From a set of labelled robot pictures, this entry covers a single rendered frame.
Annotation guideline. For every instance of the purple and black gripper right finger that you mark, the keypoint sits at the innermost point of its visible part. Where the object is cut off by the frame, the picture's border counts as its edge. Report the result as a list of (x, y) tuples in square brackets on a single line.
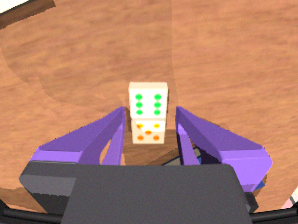
[(219, 146)]

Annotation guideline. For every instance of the cream rectangular block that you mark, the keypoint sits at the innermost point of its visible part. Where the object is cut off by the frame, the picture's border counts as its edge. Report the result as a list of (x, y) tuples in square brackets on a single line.
[(148, 102)]

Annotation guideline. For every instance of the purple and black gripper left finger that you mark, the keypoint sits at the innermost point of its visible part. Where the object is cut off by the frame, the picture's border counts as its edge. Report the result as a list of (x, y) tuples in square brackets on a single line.
[(84, 145)]

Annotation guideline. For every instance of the blue notebook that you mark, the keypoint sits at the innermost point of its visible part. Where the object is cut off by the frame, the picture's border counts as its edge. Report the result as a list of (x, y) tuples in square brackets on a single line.
[(176, 161)]

